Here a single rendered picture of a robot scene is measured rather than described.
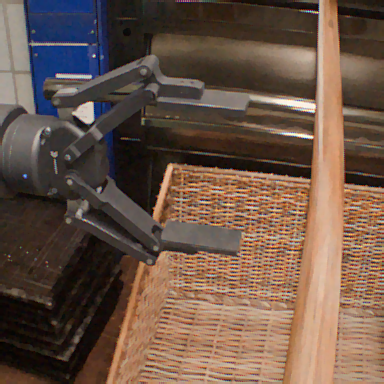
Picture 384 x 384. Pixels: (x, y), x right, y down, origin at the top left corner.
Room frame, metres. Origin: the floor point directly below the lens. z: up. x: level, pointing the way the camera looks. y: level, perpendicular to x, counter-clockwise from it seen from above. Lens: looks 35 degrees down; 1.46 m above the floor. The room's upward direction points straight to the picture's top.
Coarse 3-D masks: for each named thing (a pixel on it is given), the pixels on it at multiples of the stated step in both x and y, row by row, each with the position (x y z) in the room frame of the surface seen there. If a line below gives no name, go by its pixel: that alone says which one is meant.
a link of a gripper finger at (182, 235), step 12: (168, 228) 0.44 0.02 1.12; (180, 228) 0.44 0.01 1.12; (192, 228) 0.44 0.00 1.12; (204, 228) 0.44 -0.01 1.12; (216, 228) 0.44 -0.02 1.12; (168, 240) 0.42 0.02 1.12; (180, 240) 0.42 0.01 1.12; (192, 240) 0.42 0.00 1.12; (204, 240) 0.42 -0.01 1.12; (216, 240) 0.42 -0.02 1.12; (228, 240) 0.42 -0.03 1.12; (240, 240) 0.43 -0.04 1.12; (204, 252) 0.41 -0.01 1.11; (216, 252) 0.41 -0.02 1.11; (228, 252) 0.41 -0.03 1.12
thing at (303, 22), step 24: (144, 0) 1.02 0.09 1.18; (168, 0) 1.01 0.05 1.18; (192, 0) 1.00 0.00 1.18; (216, 0) 1.00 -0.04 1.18; (240, 0) 1.01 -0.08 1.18; (264, 0) 1.01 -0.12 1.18; (288, 0) 1.02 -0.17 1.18; (264, 24) 0.97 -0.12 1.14; (288, 24) 0.97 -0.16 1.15; (312, 24) 0.96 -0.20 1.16; (360, 24) 0.94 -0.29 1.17
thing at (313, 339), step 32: (320, 0) 0.96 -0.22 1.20; (320, 32) 0.77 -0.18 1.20; (320, 64) 0.65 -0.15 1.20; (320, 96) 0.55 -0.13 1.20; (320, 128) 0.48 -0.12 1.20; (320, 160) 0.42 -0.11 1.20; (320, 192) 0.37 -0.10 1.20; (320, 224) 0.33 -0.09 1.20; (320, 256) 0.30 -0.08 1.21; (320, 288) 0.27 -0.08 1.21; (320, 320) 0.24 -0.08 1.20; (288, 352) 0.22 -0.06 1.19; (320, 352) 0.21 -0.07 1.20
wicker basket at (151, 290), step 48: (192, 192) 0.95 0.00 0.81; (240, 192) 0.94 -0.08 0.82; (288, 192) 0.92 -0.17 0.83; (288, 240) 0.90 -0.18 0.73; (144, 288) 0.75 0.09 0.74; (192, 288) 0.90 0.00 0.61; (240, 288) 0.88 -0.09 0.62; (144, 336) 0.72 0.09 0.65; (192, 336) 0.77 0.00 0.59; (240, 336) 0.77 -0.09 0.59; (288, 336) 0.77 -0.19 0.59
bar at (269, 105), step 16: (48, 80) 0.67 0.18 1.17; (64, 80) 0.66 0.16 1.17; (80, 80) 0.66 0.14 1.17; (48, 96) 0.66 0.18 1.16; (112, 96) 0.64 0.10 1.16; (256, 96) 0.61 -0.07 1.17; (272, 96) 0.61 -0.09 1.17; (288, 96) 0.61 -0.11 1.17; (256, 112) 0.60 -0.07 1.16; (272, 112) 0.60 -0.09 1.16; (288, 112) 0.59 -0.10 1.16; (304, 112) 0.59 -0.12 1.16; (352, 112) 0.58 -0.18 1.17; (368, 112) 0.58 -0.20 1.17; (352, 128) 0.58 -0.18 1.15; (368, 128) 0.57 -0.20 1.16
